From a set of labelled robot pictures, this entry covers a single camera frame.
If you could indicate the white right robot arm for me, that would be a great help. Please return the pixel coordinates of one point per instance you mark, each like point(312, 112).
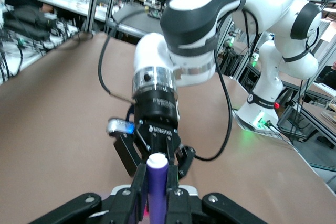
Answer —
point(273, 1)

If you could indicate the seated person with dark top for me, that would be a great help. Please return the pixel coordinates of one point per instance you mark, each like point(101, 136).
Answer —
point(328, 74)

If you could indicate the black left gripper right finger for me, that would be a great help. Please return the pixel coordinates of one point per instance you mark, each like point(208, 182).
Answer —
point(189, 208)

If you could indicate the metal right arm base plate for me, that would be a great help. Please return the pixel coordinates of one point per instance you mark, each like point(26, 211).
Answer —
point(246, 125)

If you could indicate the pink pen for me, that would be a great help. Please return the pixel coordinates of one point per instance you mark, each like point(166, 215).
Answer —
point(146, 211)

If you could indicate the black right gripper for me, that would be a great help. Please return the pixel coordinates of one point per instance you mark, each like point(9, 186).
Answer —
point(157, 108)

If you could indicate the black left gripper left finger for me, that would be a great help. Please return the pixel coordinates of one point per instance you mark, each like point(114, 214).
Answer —
point(123, 205)

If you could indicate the black metal table frame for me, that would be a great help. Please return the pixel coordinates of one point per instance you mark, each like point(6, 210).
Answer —
point(309, 124)

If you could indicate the white workbench table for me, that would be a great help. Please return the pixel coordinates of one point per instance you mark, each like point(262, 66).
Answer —
point(73, 3)

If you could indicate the purple pen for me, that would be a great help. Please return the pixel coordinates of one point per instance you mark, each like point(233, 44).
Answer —
point(157, 182)

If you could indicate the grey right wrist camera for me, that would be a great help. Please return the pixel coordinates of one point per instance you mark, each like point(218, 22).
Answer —
point(119, 127)

